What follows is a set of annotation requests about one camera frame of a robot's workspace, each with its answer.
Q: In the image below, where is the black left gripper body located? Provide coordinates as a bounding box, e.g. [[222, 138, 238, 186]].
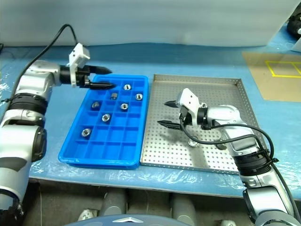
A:
[[75, 65, 95, 89]]

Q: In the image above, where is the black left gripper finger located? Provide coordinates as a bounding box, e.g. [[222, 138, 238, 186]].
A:
[[88, 81, 117, 91], [90, 65, 113, 74]]

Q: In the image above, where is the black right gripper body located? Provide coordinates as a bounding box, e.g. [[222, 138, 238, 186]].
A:
[[173, 100, 193, 129]]

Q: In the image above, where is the perforated steel tray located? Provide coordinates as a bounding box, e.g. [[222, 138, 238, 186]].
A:
[[140, 73, 257, 176]]

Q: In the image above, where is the blue compartment tray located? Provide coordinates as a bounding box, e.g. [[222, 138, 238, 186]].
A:
[[58, 74, 150, 170]]

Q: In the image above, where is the blue plastic table cover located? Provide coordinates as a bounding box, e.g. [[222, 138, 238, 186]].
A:
[[0, 35, 301, 199]]

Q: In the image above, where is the white foam backdrop sheet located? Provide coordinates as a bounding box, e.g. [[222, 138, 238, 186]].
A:
[[0, 0, 301, 47]]

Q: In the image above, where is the brown cardboard sheet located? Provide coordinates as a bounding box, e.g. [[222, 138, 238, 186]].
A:
[[242, 52, 301, 103]]

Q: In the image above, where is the grey rounded shape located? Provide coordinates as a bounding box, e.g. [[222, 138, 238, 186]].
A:
[[170, 194, 198, 226], [100, 188, 129, 216]]

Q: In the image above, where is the yellow tape outline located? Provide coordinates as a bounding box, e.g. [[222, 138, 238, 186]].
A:
[[265, 60, 301, 79]]

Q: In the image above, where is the blue-grey rounded shape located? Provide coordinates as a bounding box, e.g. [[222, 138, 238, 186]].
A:
[[67, 213, 182, 226]]

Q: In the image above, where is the black rounded device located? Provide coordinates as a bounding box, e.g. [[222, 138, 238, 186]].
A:
[[286, 15, 301, 38]]

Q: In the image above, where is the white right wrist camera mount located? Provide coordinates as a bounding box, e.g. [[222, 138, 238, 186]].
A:
[[176, 88, 201, 126]]

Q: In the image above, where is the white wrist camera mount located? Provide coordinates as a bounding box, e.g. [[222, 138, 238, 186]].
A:
[[176, 88, 201, 126], [68, 43, 91, 89]]

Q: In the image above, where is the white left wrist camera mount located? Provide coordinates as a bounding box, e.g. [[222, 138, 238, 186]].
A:
[[68, 43, 91, 89]]

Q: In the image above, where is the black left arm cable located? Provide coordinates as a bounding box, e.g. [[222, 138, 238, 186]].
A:
[[17, 23, 80, 88]]

